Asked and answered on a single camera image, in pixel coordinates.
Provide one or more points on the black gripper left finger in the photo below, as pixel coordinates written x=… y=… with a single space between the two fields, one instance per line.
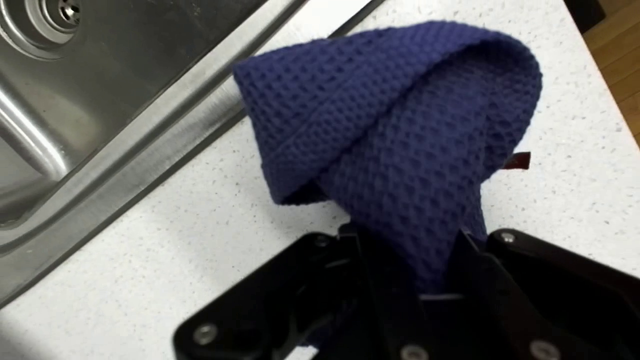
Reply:
x=267 y=312

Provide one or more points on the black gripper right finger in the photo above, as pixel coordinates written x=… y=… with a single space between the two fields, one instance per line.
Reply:
x=547 y=300

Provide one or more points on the blue waffle-weave cloth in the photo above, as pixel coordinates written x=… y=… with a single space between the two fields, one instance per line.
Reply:
x=400 y=132

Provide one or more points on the stainless steel double sink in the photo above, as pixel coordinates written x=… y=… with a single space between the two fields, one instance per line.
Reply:
x=100 y=113

